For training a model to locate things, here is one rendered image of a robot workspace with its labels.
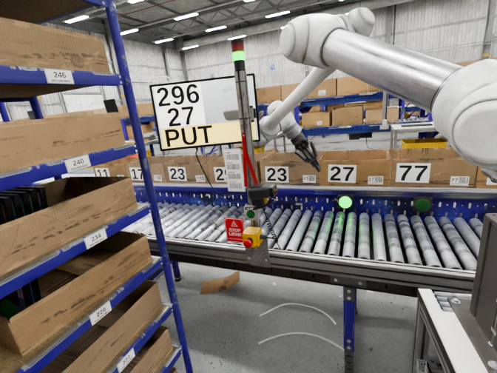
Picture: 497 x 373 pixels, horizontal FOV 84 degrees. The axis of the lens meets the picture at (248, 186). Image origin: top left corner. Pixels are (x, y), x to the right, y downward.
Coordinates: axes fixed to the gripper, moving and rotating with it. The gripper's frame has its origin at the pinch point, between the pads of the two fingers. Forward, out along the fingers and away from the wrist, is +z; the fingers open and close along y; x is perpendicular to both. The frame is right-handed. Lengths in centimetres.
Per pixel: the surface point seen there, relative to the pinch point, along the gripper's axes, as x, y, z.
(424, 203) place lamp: 10, 33, 49
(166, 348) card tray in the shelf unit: -101, -45, 9
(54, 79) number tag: -98, 7, -72
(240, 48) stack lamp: -33, 18, -64
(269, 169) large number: 12.0, -34.8, -9.6
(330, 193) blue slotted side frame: 7.8, -6.6, 21.4
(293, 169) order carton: 13.7, -21.0, -1.1
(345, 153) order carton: 45.7, 0.7, 14.0
